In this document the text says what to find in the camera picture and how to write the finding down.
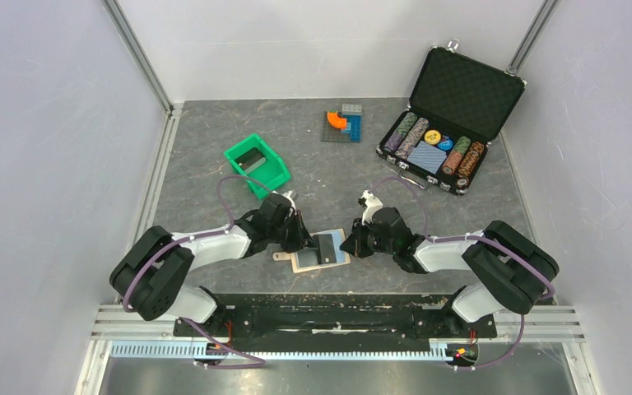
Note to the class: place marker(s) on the purple green chip stack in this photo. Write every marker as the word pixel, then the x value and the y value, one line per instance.
pixel 399 133

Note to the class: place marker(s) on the blue lego bricks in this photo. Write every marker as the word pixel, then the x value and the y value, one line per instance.
pixel 352 131

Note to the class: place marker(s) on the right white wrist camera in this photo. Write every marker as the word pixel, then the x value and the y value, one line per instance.
pixel 371 205

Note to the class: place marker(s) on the black poker chip case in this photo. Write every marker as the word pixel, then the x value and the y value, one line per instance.
pixel 461 97

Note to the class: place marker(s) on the grey card in holder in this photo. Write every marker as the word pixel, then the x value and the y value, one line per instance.
pixel 305 260

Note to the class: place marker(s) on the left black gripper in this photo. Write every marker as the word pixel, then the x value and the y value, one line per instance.
pixel 302 237

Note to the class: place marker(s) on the grey lego brick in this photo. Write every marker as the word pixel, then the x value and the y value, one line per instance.
pixel 351 110

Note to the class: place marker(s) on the blue dealer chip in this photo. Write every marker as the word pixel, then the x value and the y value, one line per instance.
pixel 445 144

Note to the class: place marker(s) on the beige leather card holder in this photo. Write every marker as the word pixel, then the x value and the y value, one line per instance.
pixel 342 257

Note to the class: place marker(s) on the green plastic bin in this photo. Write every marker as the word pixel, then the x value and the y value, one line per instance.
pixel 270 176

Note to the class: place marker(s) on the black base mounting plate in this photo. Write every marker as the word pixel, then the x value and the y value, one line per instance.
pixel 340 322

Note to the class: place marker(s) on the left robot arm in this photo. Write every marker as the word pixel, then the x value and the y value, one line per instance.
pixel 152 276

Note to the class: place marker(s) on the orange black chip stack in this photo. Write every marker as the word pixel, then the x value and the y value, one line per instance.
pixel 469 162

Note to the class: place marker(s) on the pink grey chip stack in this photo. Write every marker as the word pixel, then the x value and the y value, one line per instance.
pixel 412 138

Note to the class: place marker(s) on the green red chip stack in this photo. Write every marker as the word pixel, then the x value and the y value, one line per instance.
pixel 456 155

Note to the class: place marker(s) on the orange curved lego piece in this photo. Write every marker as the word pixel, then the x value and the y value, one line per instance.
pixel 336 120

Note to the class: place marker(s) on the dark card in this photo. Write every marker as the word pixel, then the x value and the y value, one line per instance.
pixel 251 160

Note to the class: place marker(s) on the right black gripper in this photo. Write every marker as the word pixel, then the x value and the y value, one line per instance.
pixel 355 243

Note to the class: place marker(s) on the yellow dealer chip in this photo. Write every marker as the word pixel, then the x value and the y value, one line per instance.
pixel 433 137

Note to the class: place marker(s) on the white slotted cable duct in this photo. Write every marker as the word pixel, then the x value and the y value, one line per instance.
pixel 203 350

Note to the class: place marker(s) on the blue playing card deck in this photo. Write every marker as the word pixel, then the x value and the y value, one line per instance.
pixel 427 157

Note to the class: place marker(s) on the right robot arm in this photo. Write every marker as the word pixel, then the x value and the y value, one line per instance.
pixel 512 272

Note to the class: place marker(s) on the grey lego baseplate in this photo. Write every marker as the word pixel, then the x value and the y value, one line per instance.
pixel 330 134

